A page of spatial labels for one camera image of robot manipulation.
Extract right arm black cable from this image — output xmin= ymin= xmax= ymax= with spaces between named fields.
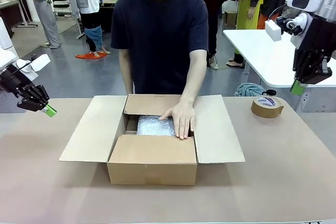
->
xmin=268 ymin=4 xmax=289 ymax=23

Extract person in navy t-shirt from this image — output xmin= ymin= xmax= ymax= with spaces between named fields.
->
xmin=110 ymin=0 xmax=211 ymax=96

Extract person's right forearm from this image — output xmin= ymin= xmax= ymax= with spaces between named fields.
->
xmin=118 ymin=48 xmax=135 ymax=95

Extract person's left hand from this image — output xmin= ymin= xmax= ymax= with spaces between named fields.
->
xmin=160 ymin=100 xmax=197 ymax=141

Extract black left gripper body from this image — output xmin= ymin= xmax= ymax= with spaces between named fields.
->
xmin=0 ymin=66 xmax=29 ymax=96

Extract mannequin yellow top grey trousers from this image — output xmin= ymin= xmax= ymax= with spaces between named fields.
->
xmin=27 ymin=0 xmax=64 ymax=49

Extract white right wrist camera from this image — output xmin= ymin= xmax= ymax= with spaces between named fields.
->
xmin=265 ymin=19 xmax=283 ymax=42

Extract black desk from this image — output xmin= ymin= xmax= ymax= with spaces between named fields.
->
xmin=99 ymin=0 xmax=119 ymax=35

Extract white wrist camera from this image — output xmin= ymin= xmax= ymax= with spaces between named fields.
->
xmin=265 ymin=19 xmax=283 ymax=42
xmin=15 ymin=54 xmax=51 ymax=72

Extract person black jacket yellow apron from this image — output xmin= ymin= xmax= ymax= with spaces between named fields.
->
xmin=226 ymin=0 xmax=300 ymax=69

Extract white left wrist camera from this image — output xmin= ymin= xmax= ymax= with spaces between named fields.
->
xmin=15 ymin=54 xmax=51 ymax=72

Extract blue-grey towel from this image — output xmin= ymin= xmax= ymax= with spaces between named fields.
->
xmin=234 ymin=82 xmax=266 ymax=98

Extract brown cardboard box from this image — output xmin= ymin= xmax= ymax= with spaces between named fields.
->
xmin=58 ymin=94 xmax=246 ymax=186

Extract orange cloth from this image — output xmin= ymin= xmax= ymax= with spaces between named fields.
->
xmin=75 ymin=52 xmax=108 ymax=60

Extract brown packing tape roll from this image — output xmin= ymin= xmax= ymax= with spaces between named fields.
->
xmin=250 ymin=97 xmax=285 ymax=119

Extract bubble wrap bundle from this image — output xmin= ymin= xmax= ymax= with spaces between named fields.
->
xmin=136 ymin=115 xmax=176 ymax=137

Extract small cardboard box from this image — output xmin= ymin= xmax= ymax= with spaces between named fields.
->
xmin=223 ymin=10 xmax=238 ymax=28

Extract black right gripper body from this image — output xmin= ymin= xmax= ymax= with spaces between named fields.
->
xmin=293 ymin=48 xmax=336 ymax=63

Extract large white table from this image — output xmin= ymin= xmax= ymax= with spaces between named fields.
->
xmin=222 ymin=28 xmax=336 ymax=88

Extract grey metal cabinet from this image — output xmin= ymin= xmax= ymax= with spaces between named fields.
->
xmin=295 ymin=86 xmax=336 ymax=112

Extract orange trousers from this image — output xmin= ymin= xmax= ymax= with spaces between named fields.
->
xmin=256 ymin=14 xmax=279 ymax=30

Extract person's left forearm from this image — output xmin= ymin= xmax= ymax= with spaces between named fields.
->
xmin=181 ymin=49 xmax=207 ymax=106

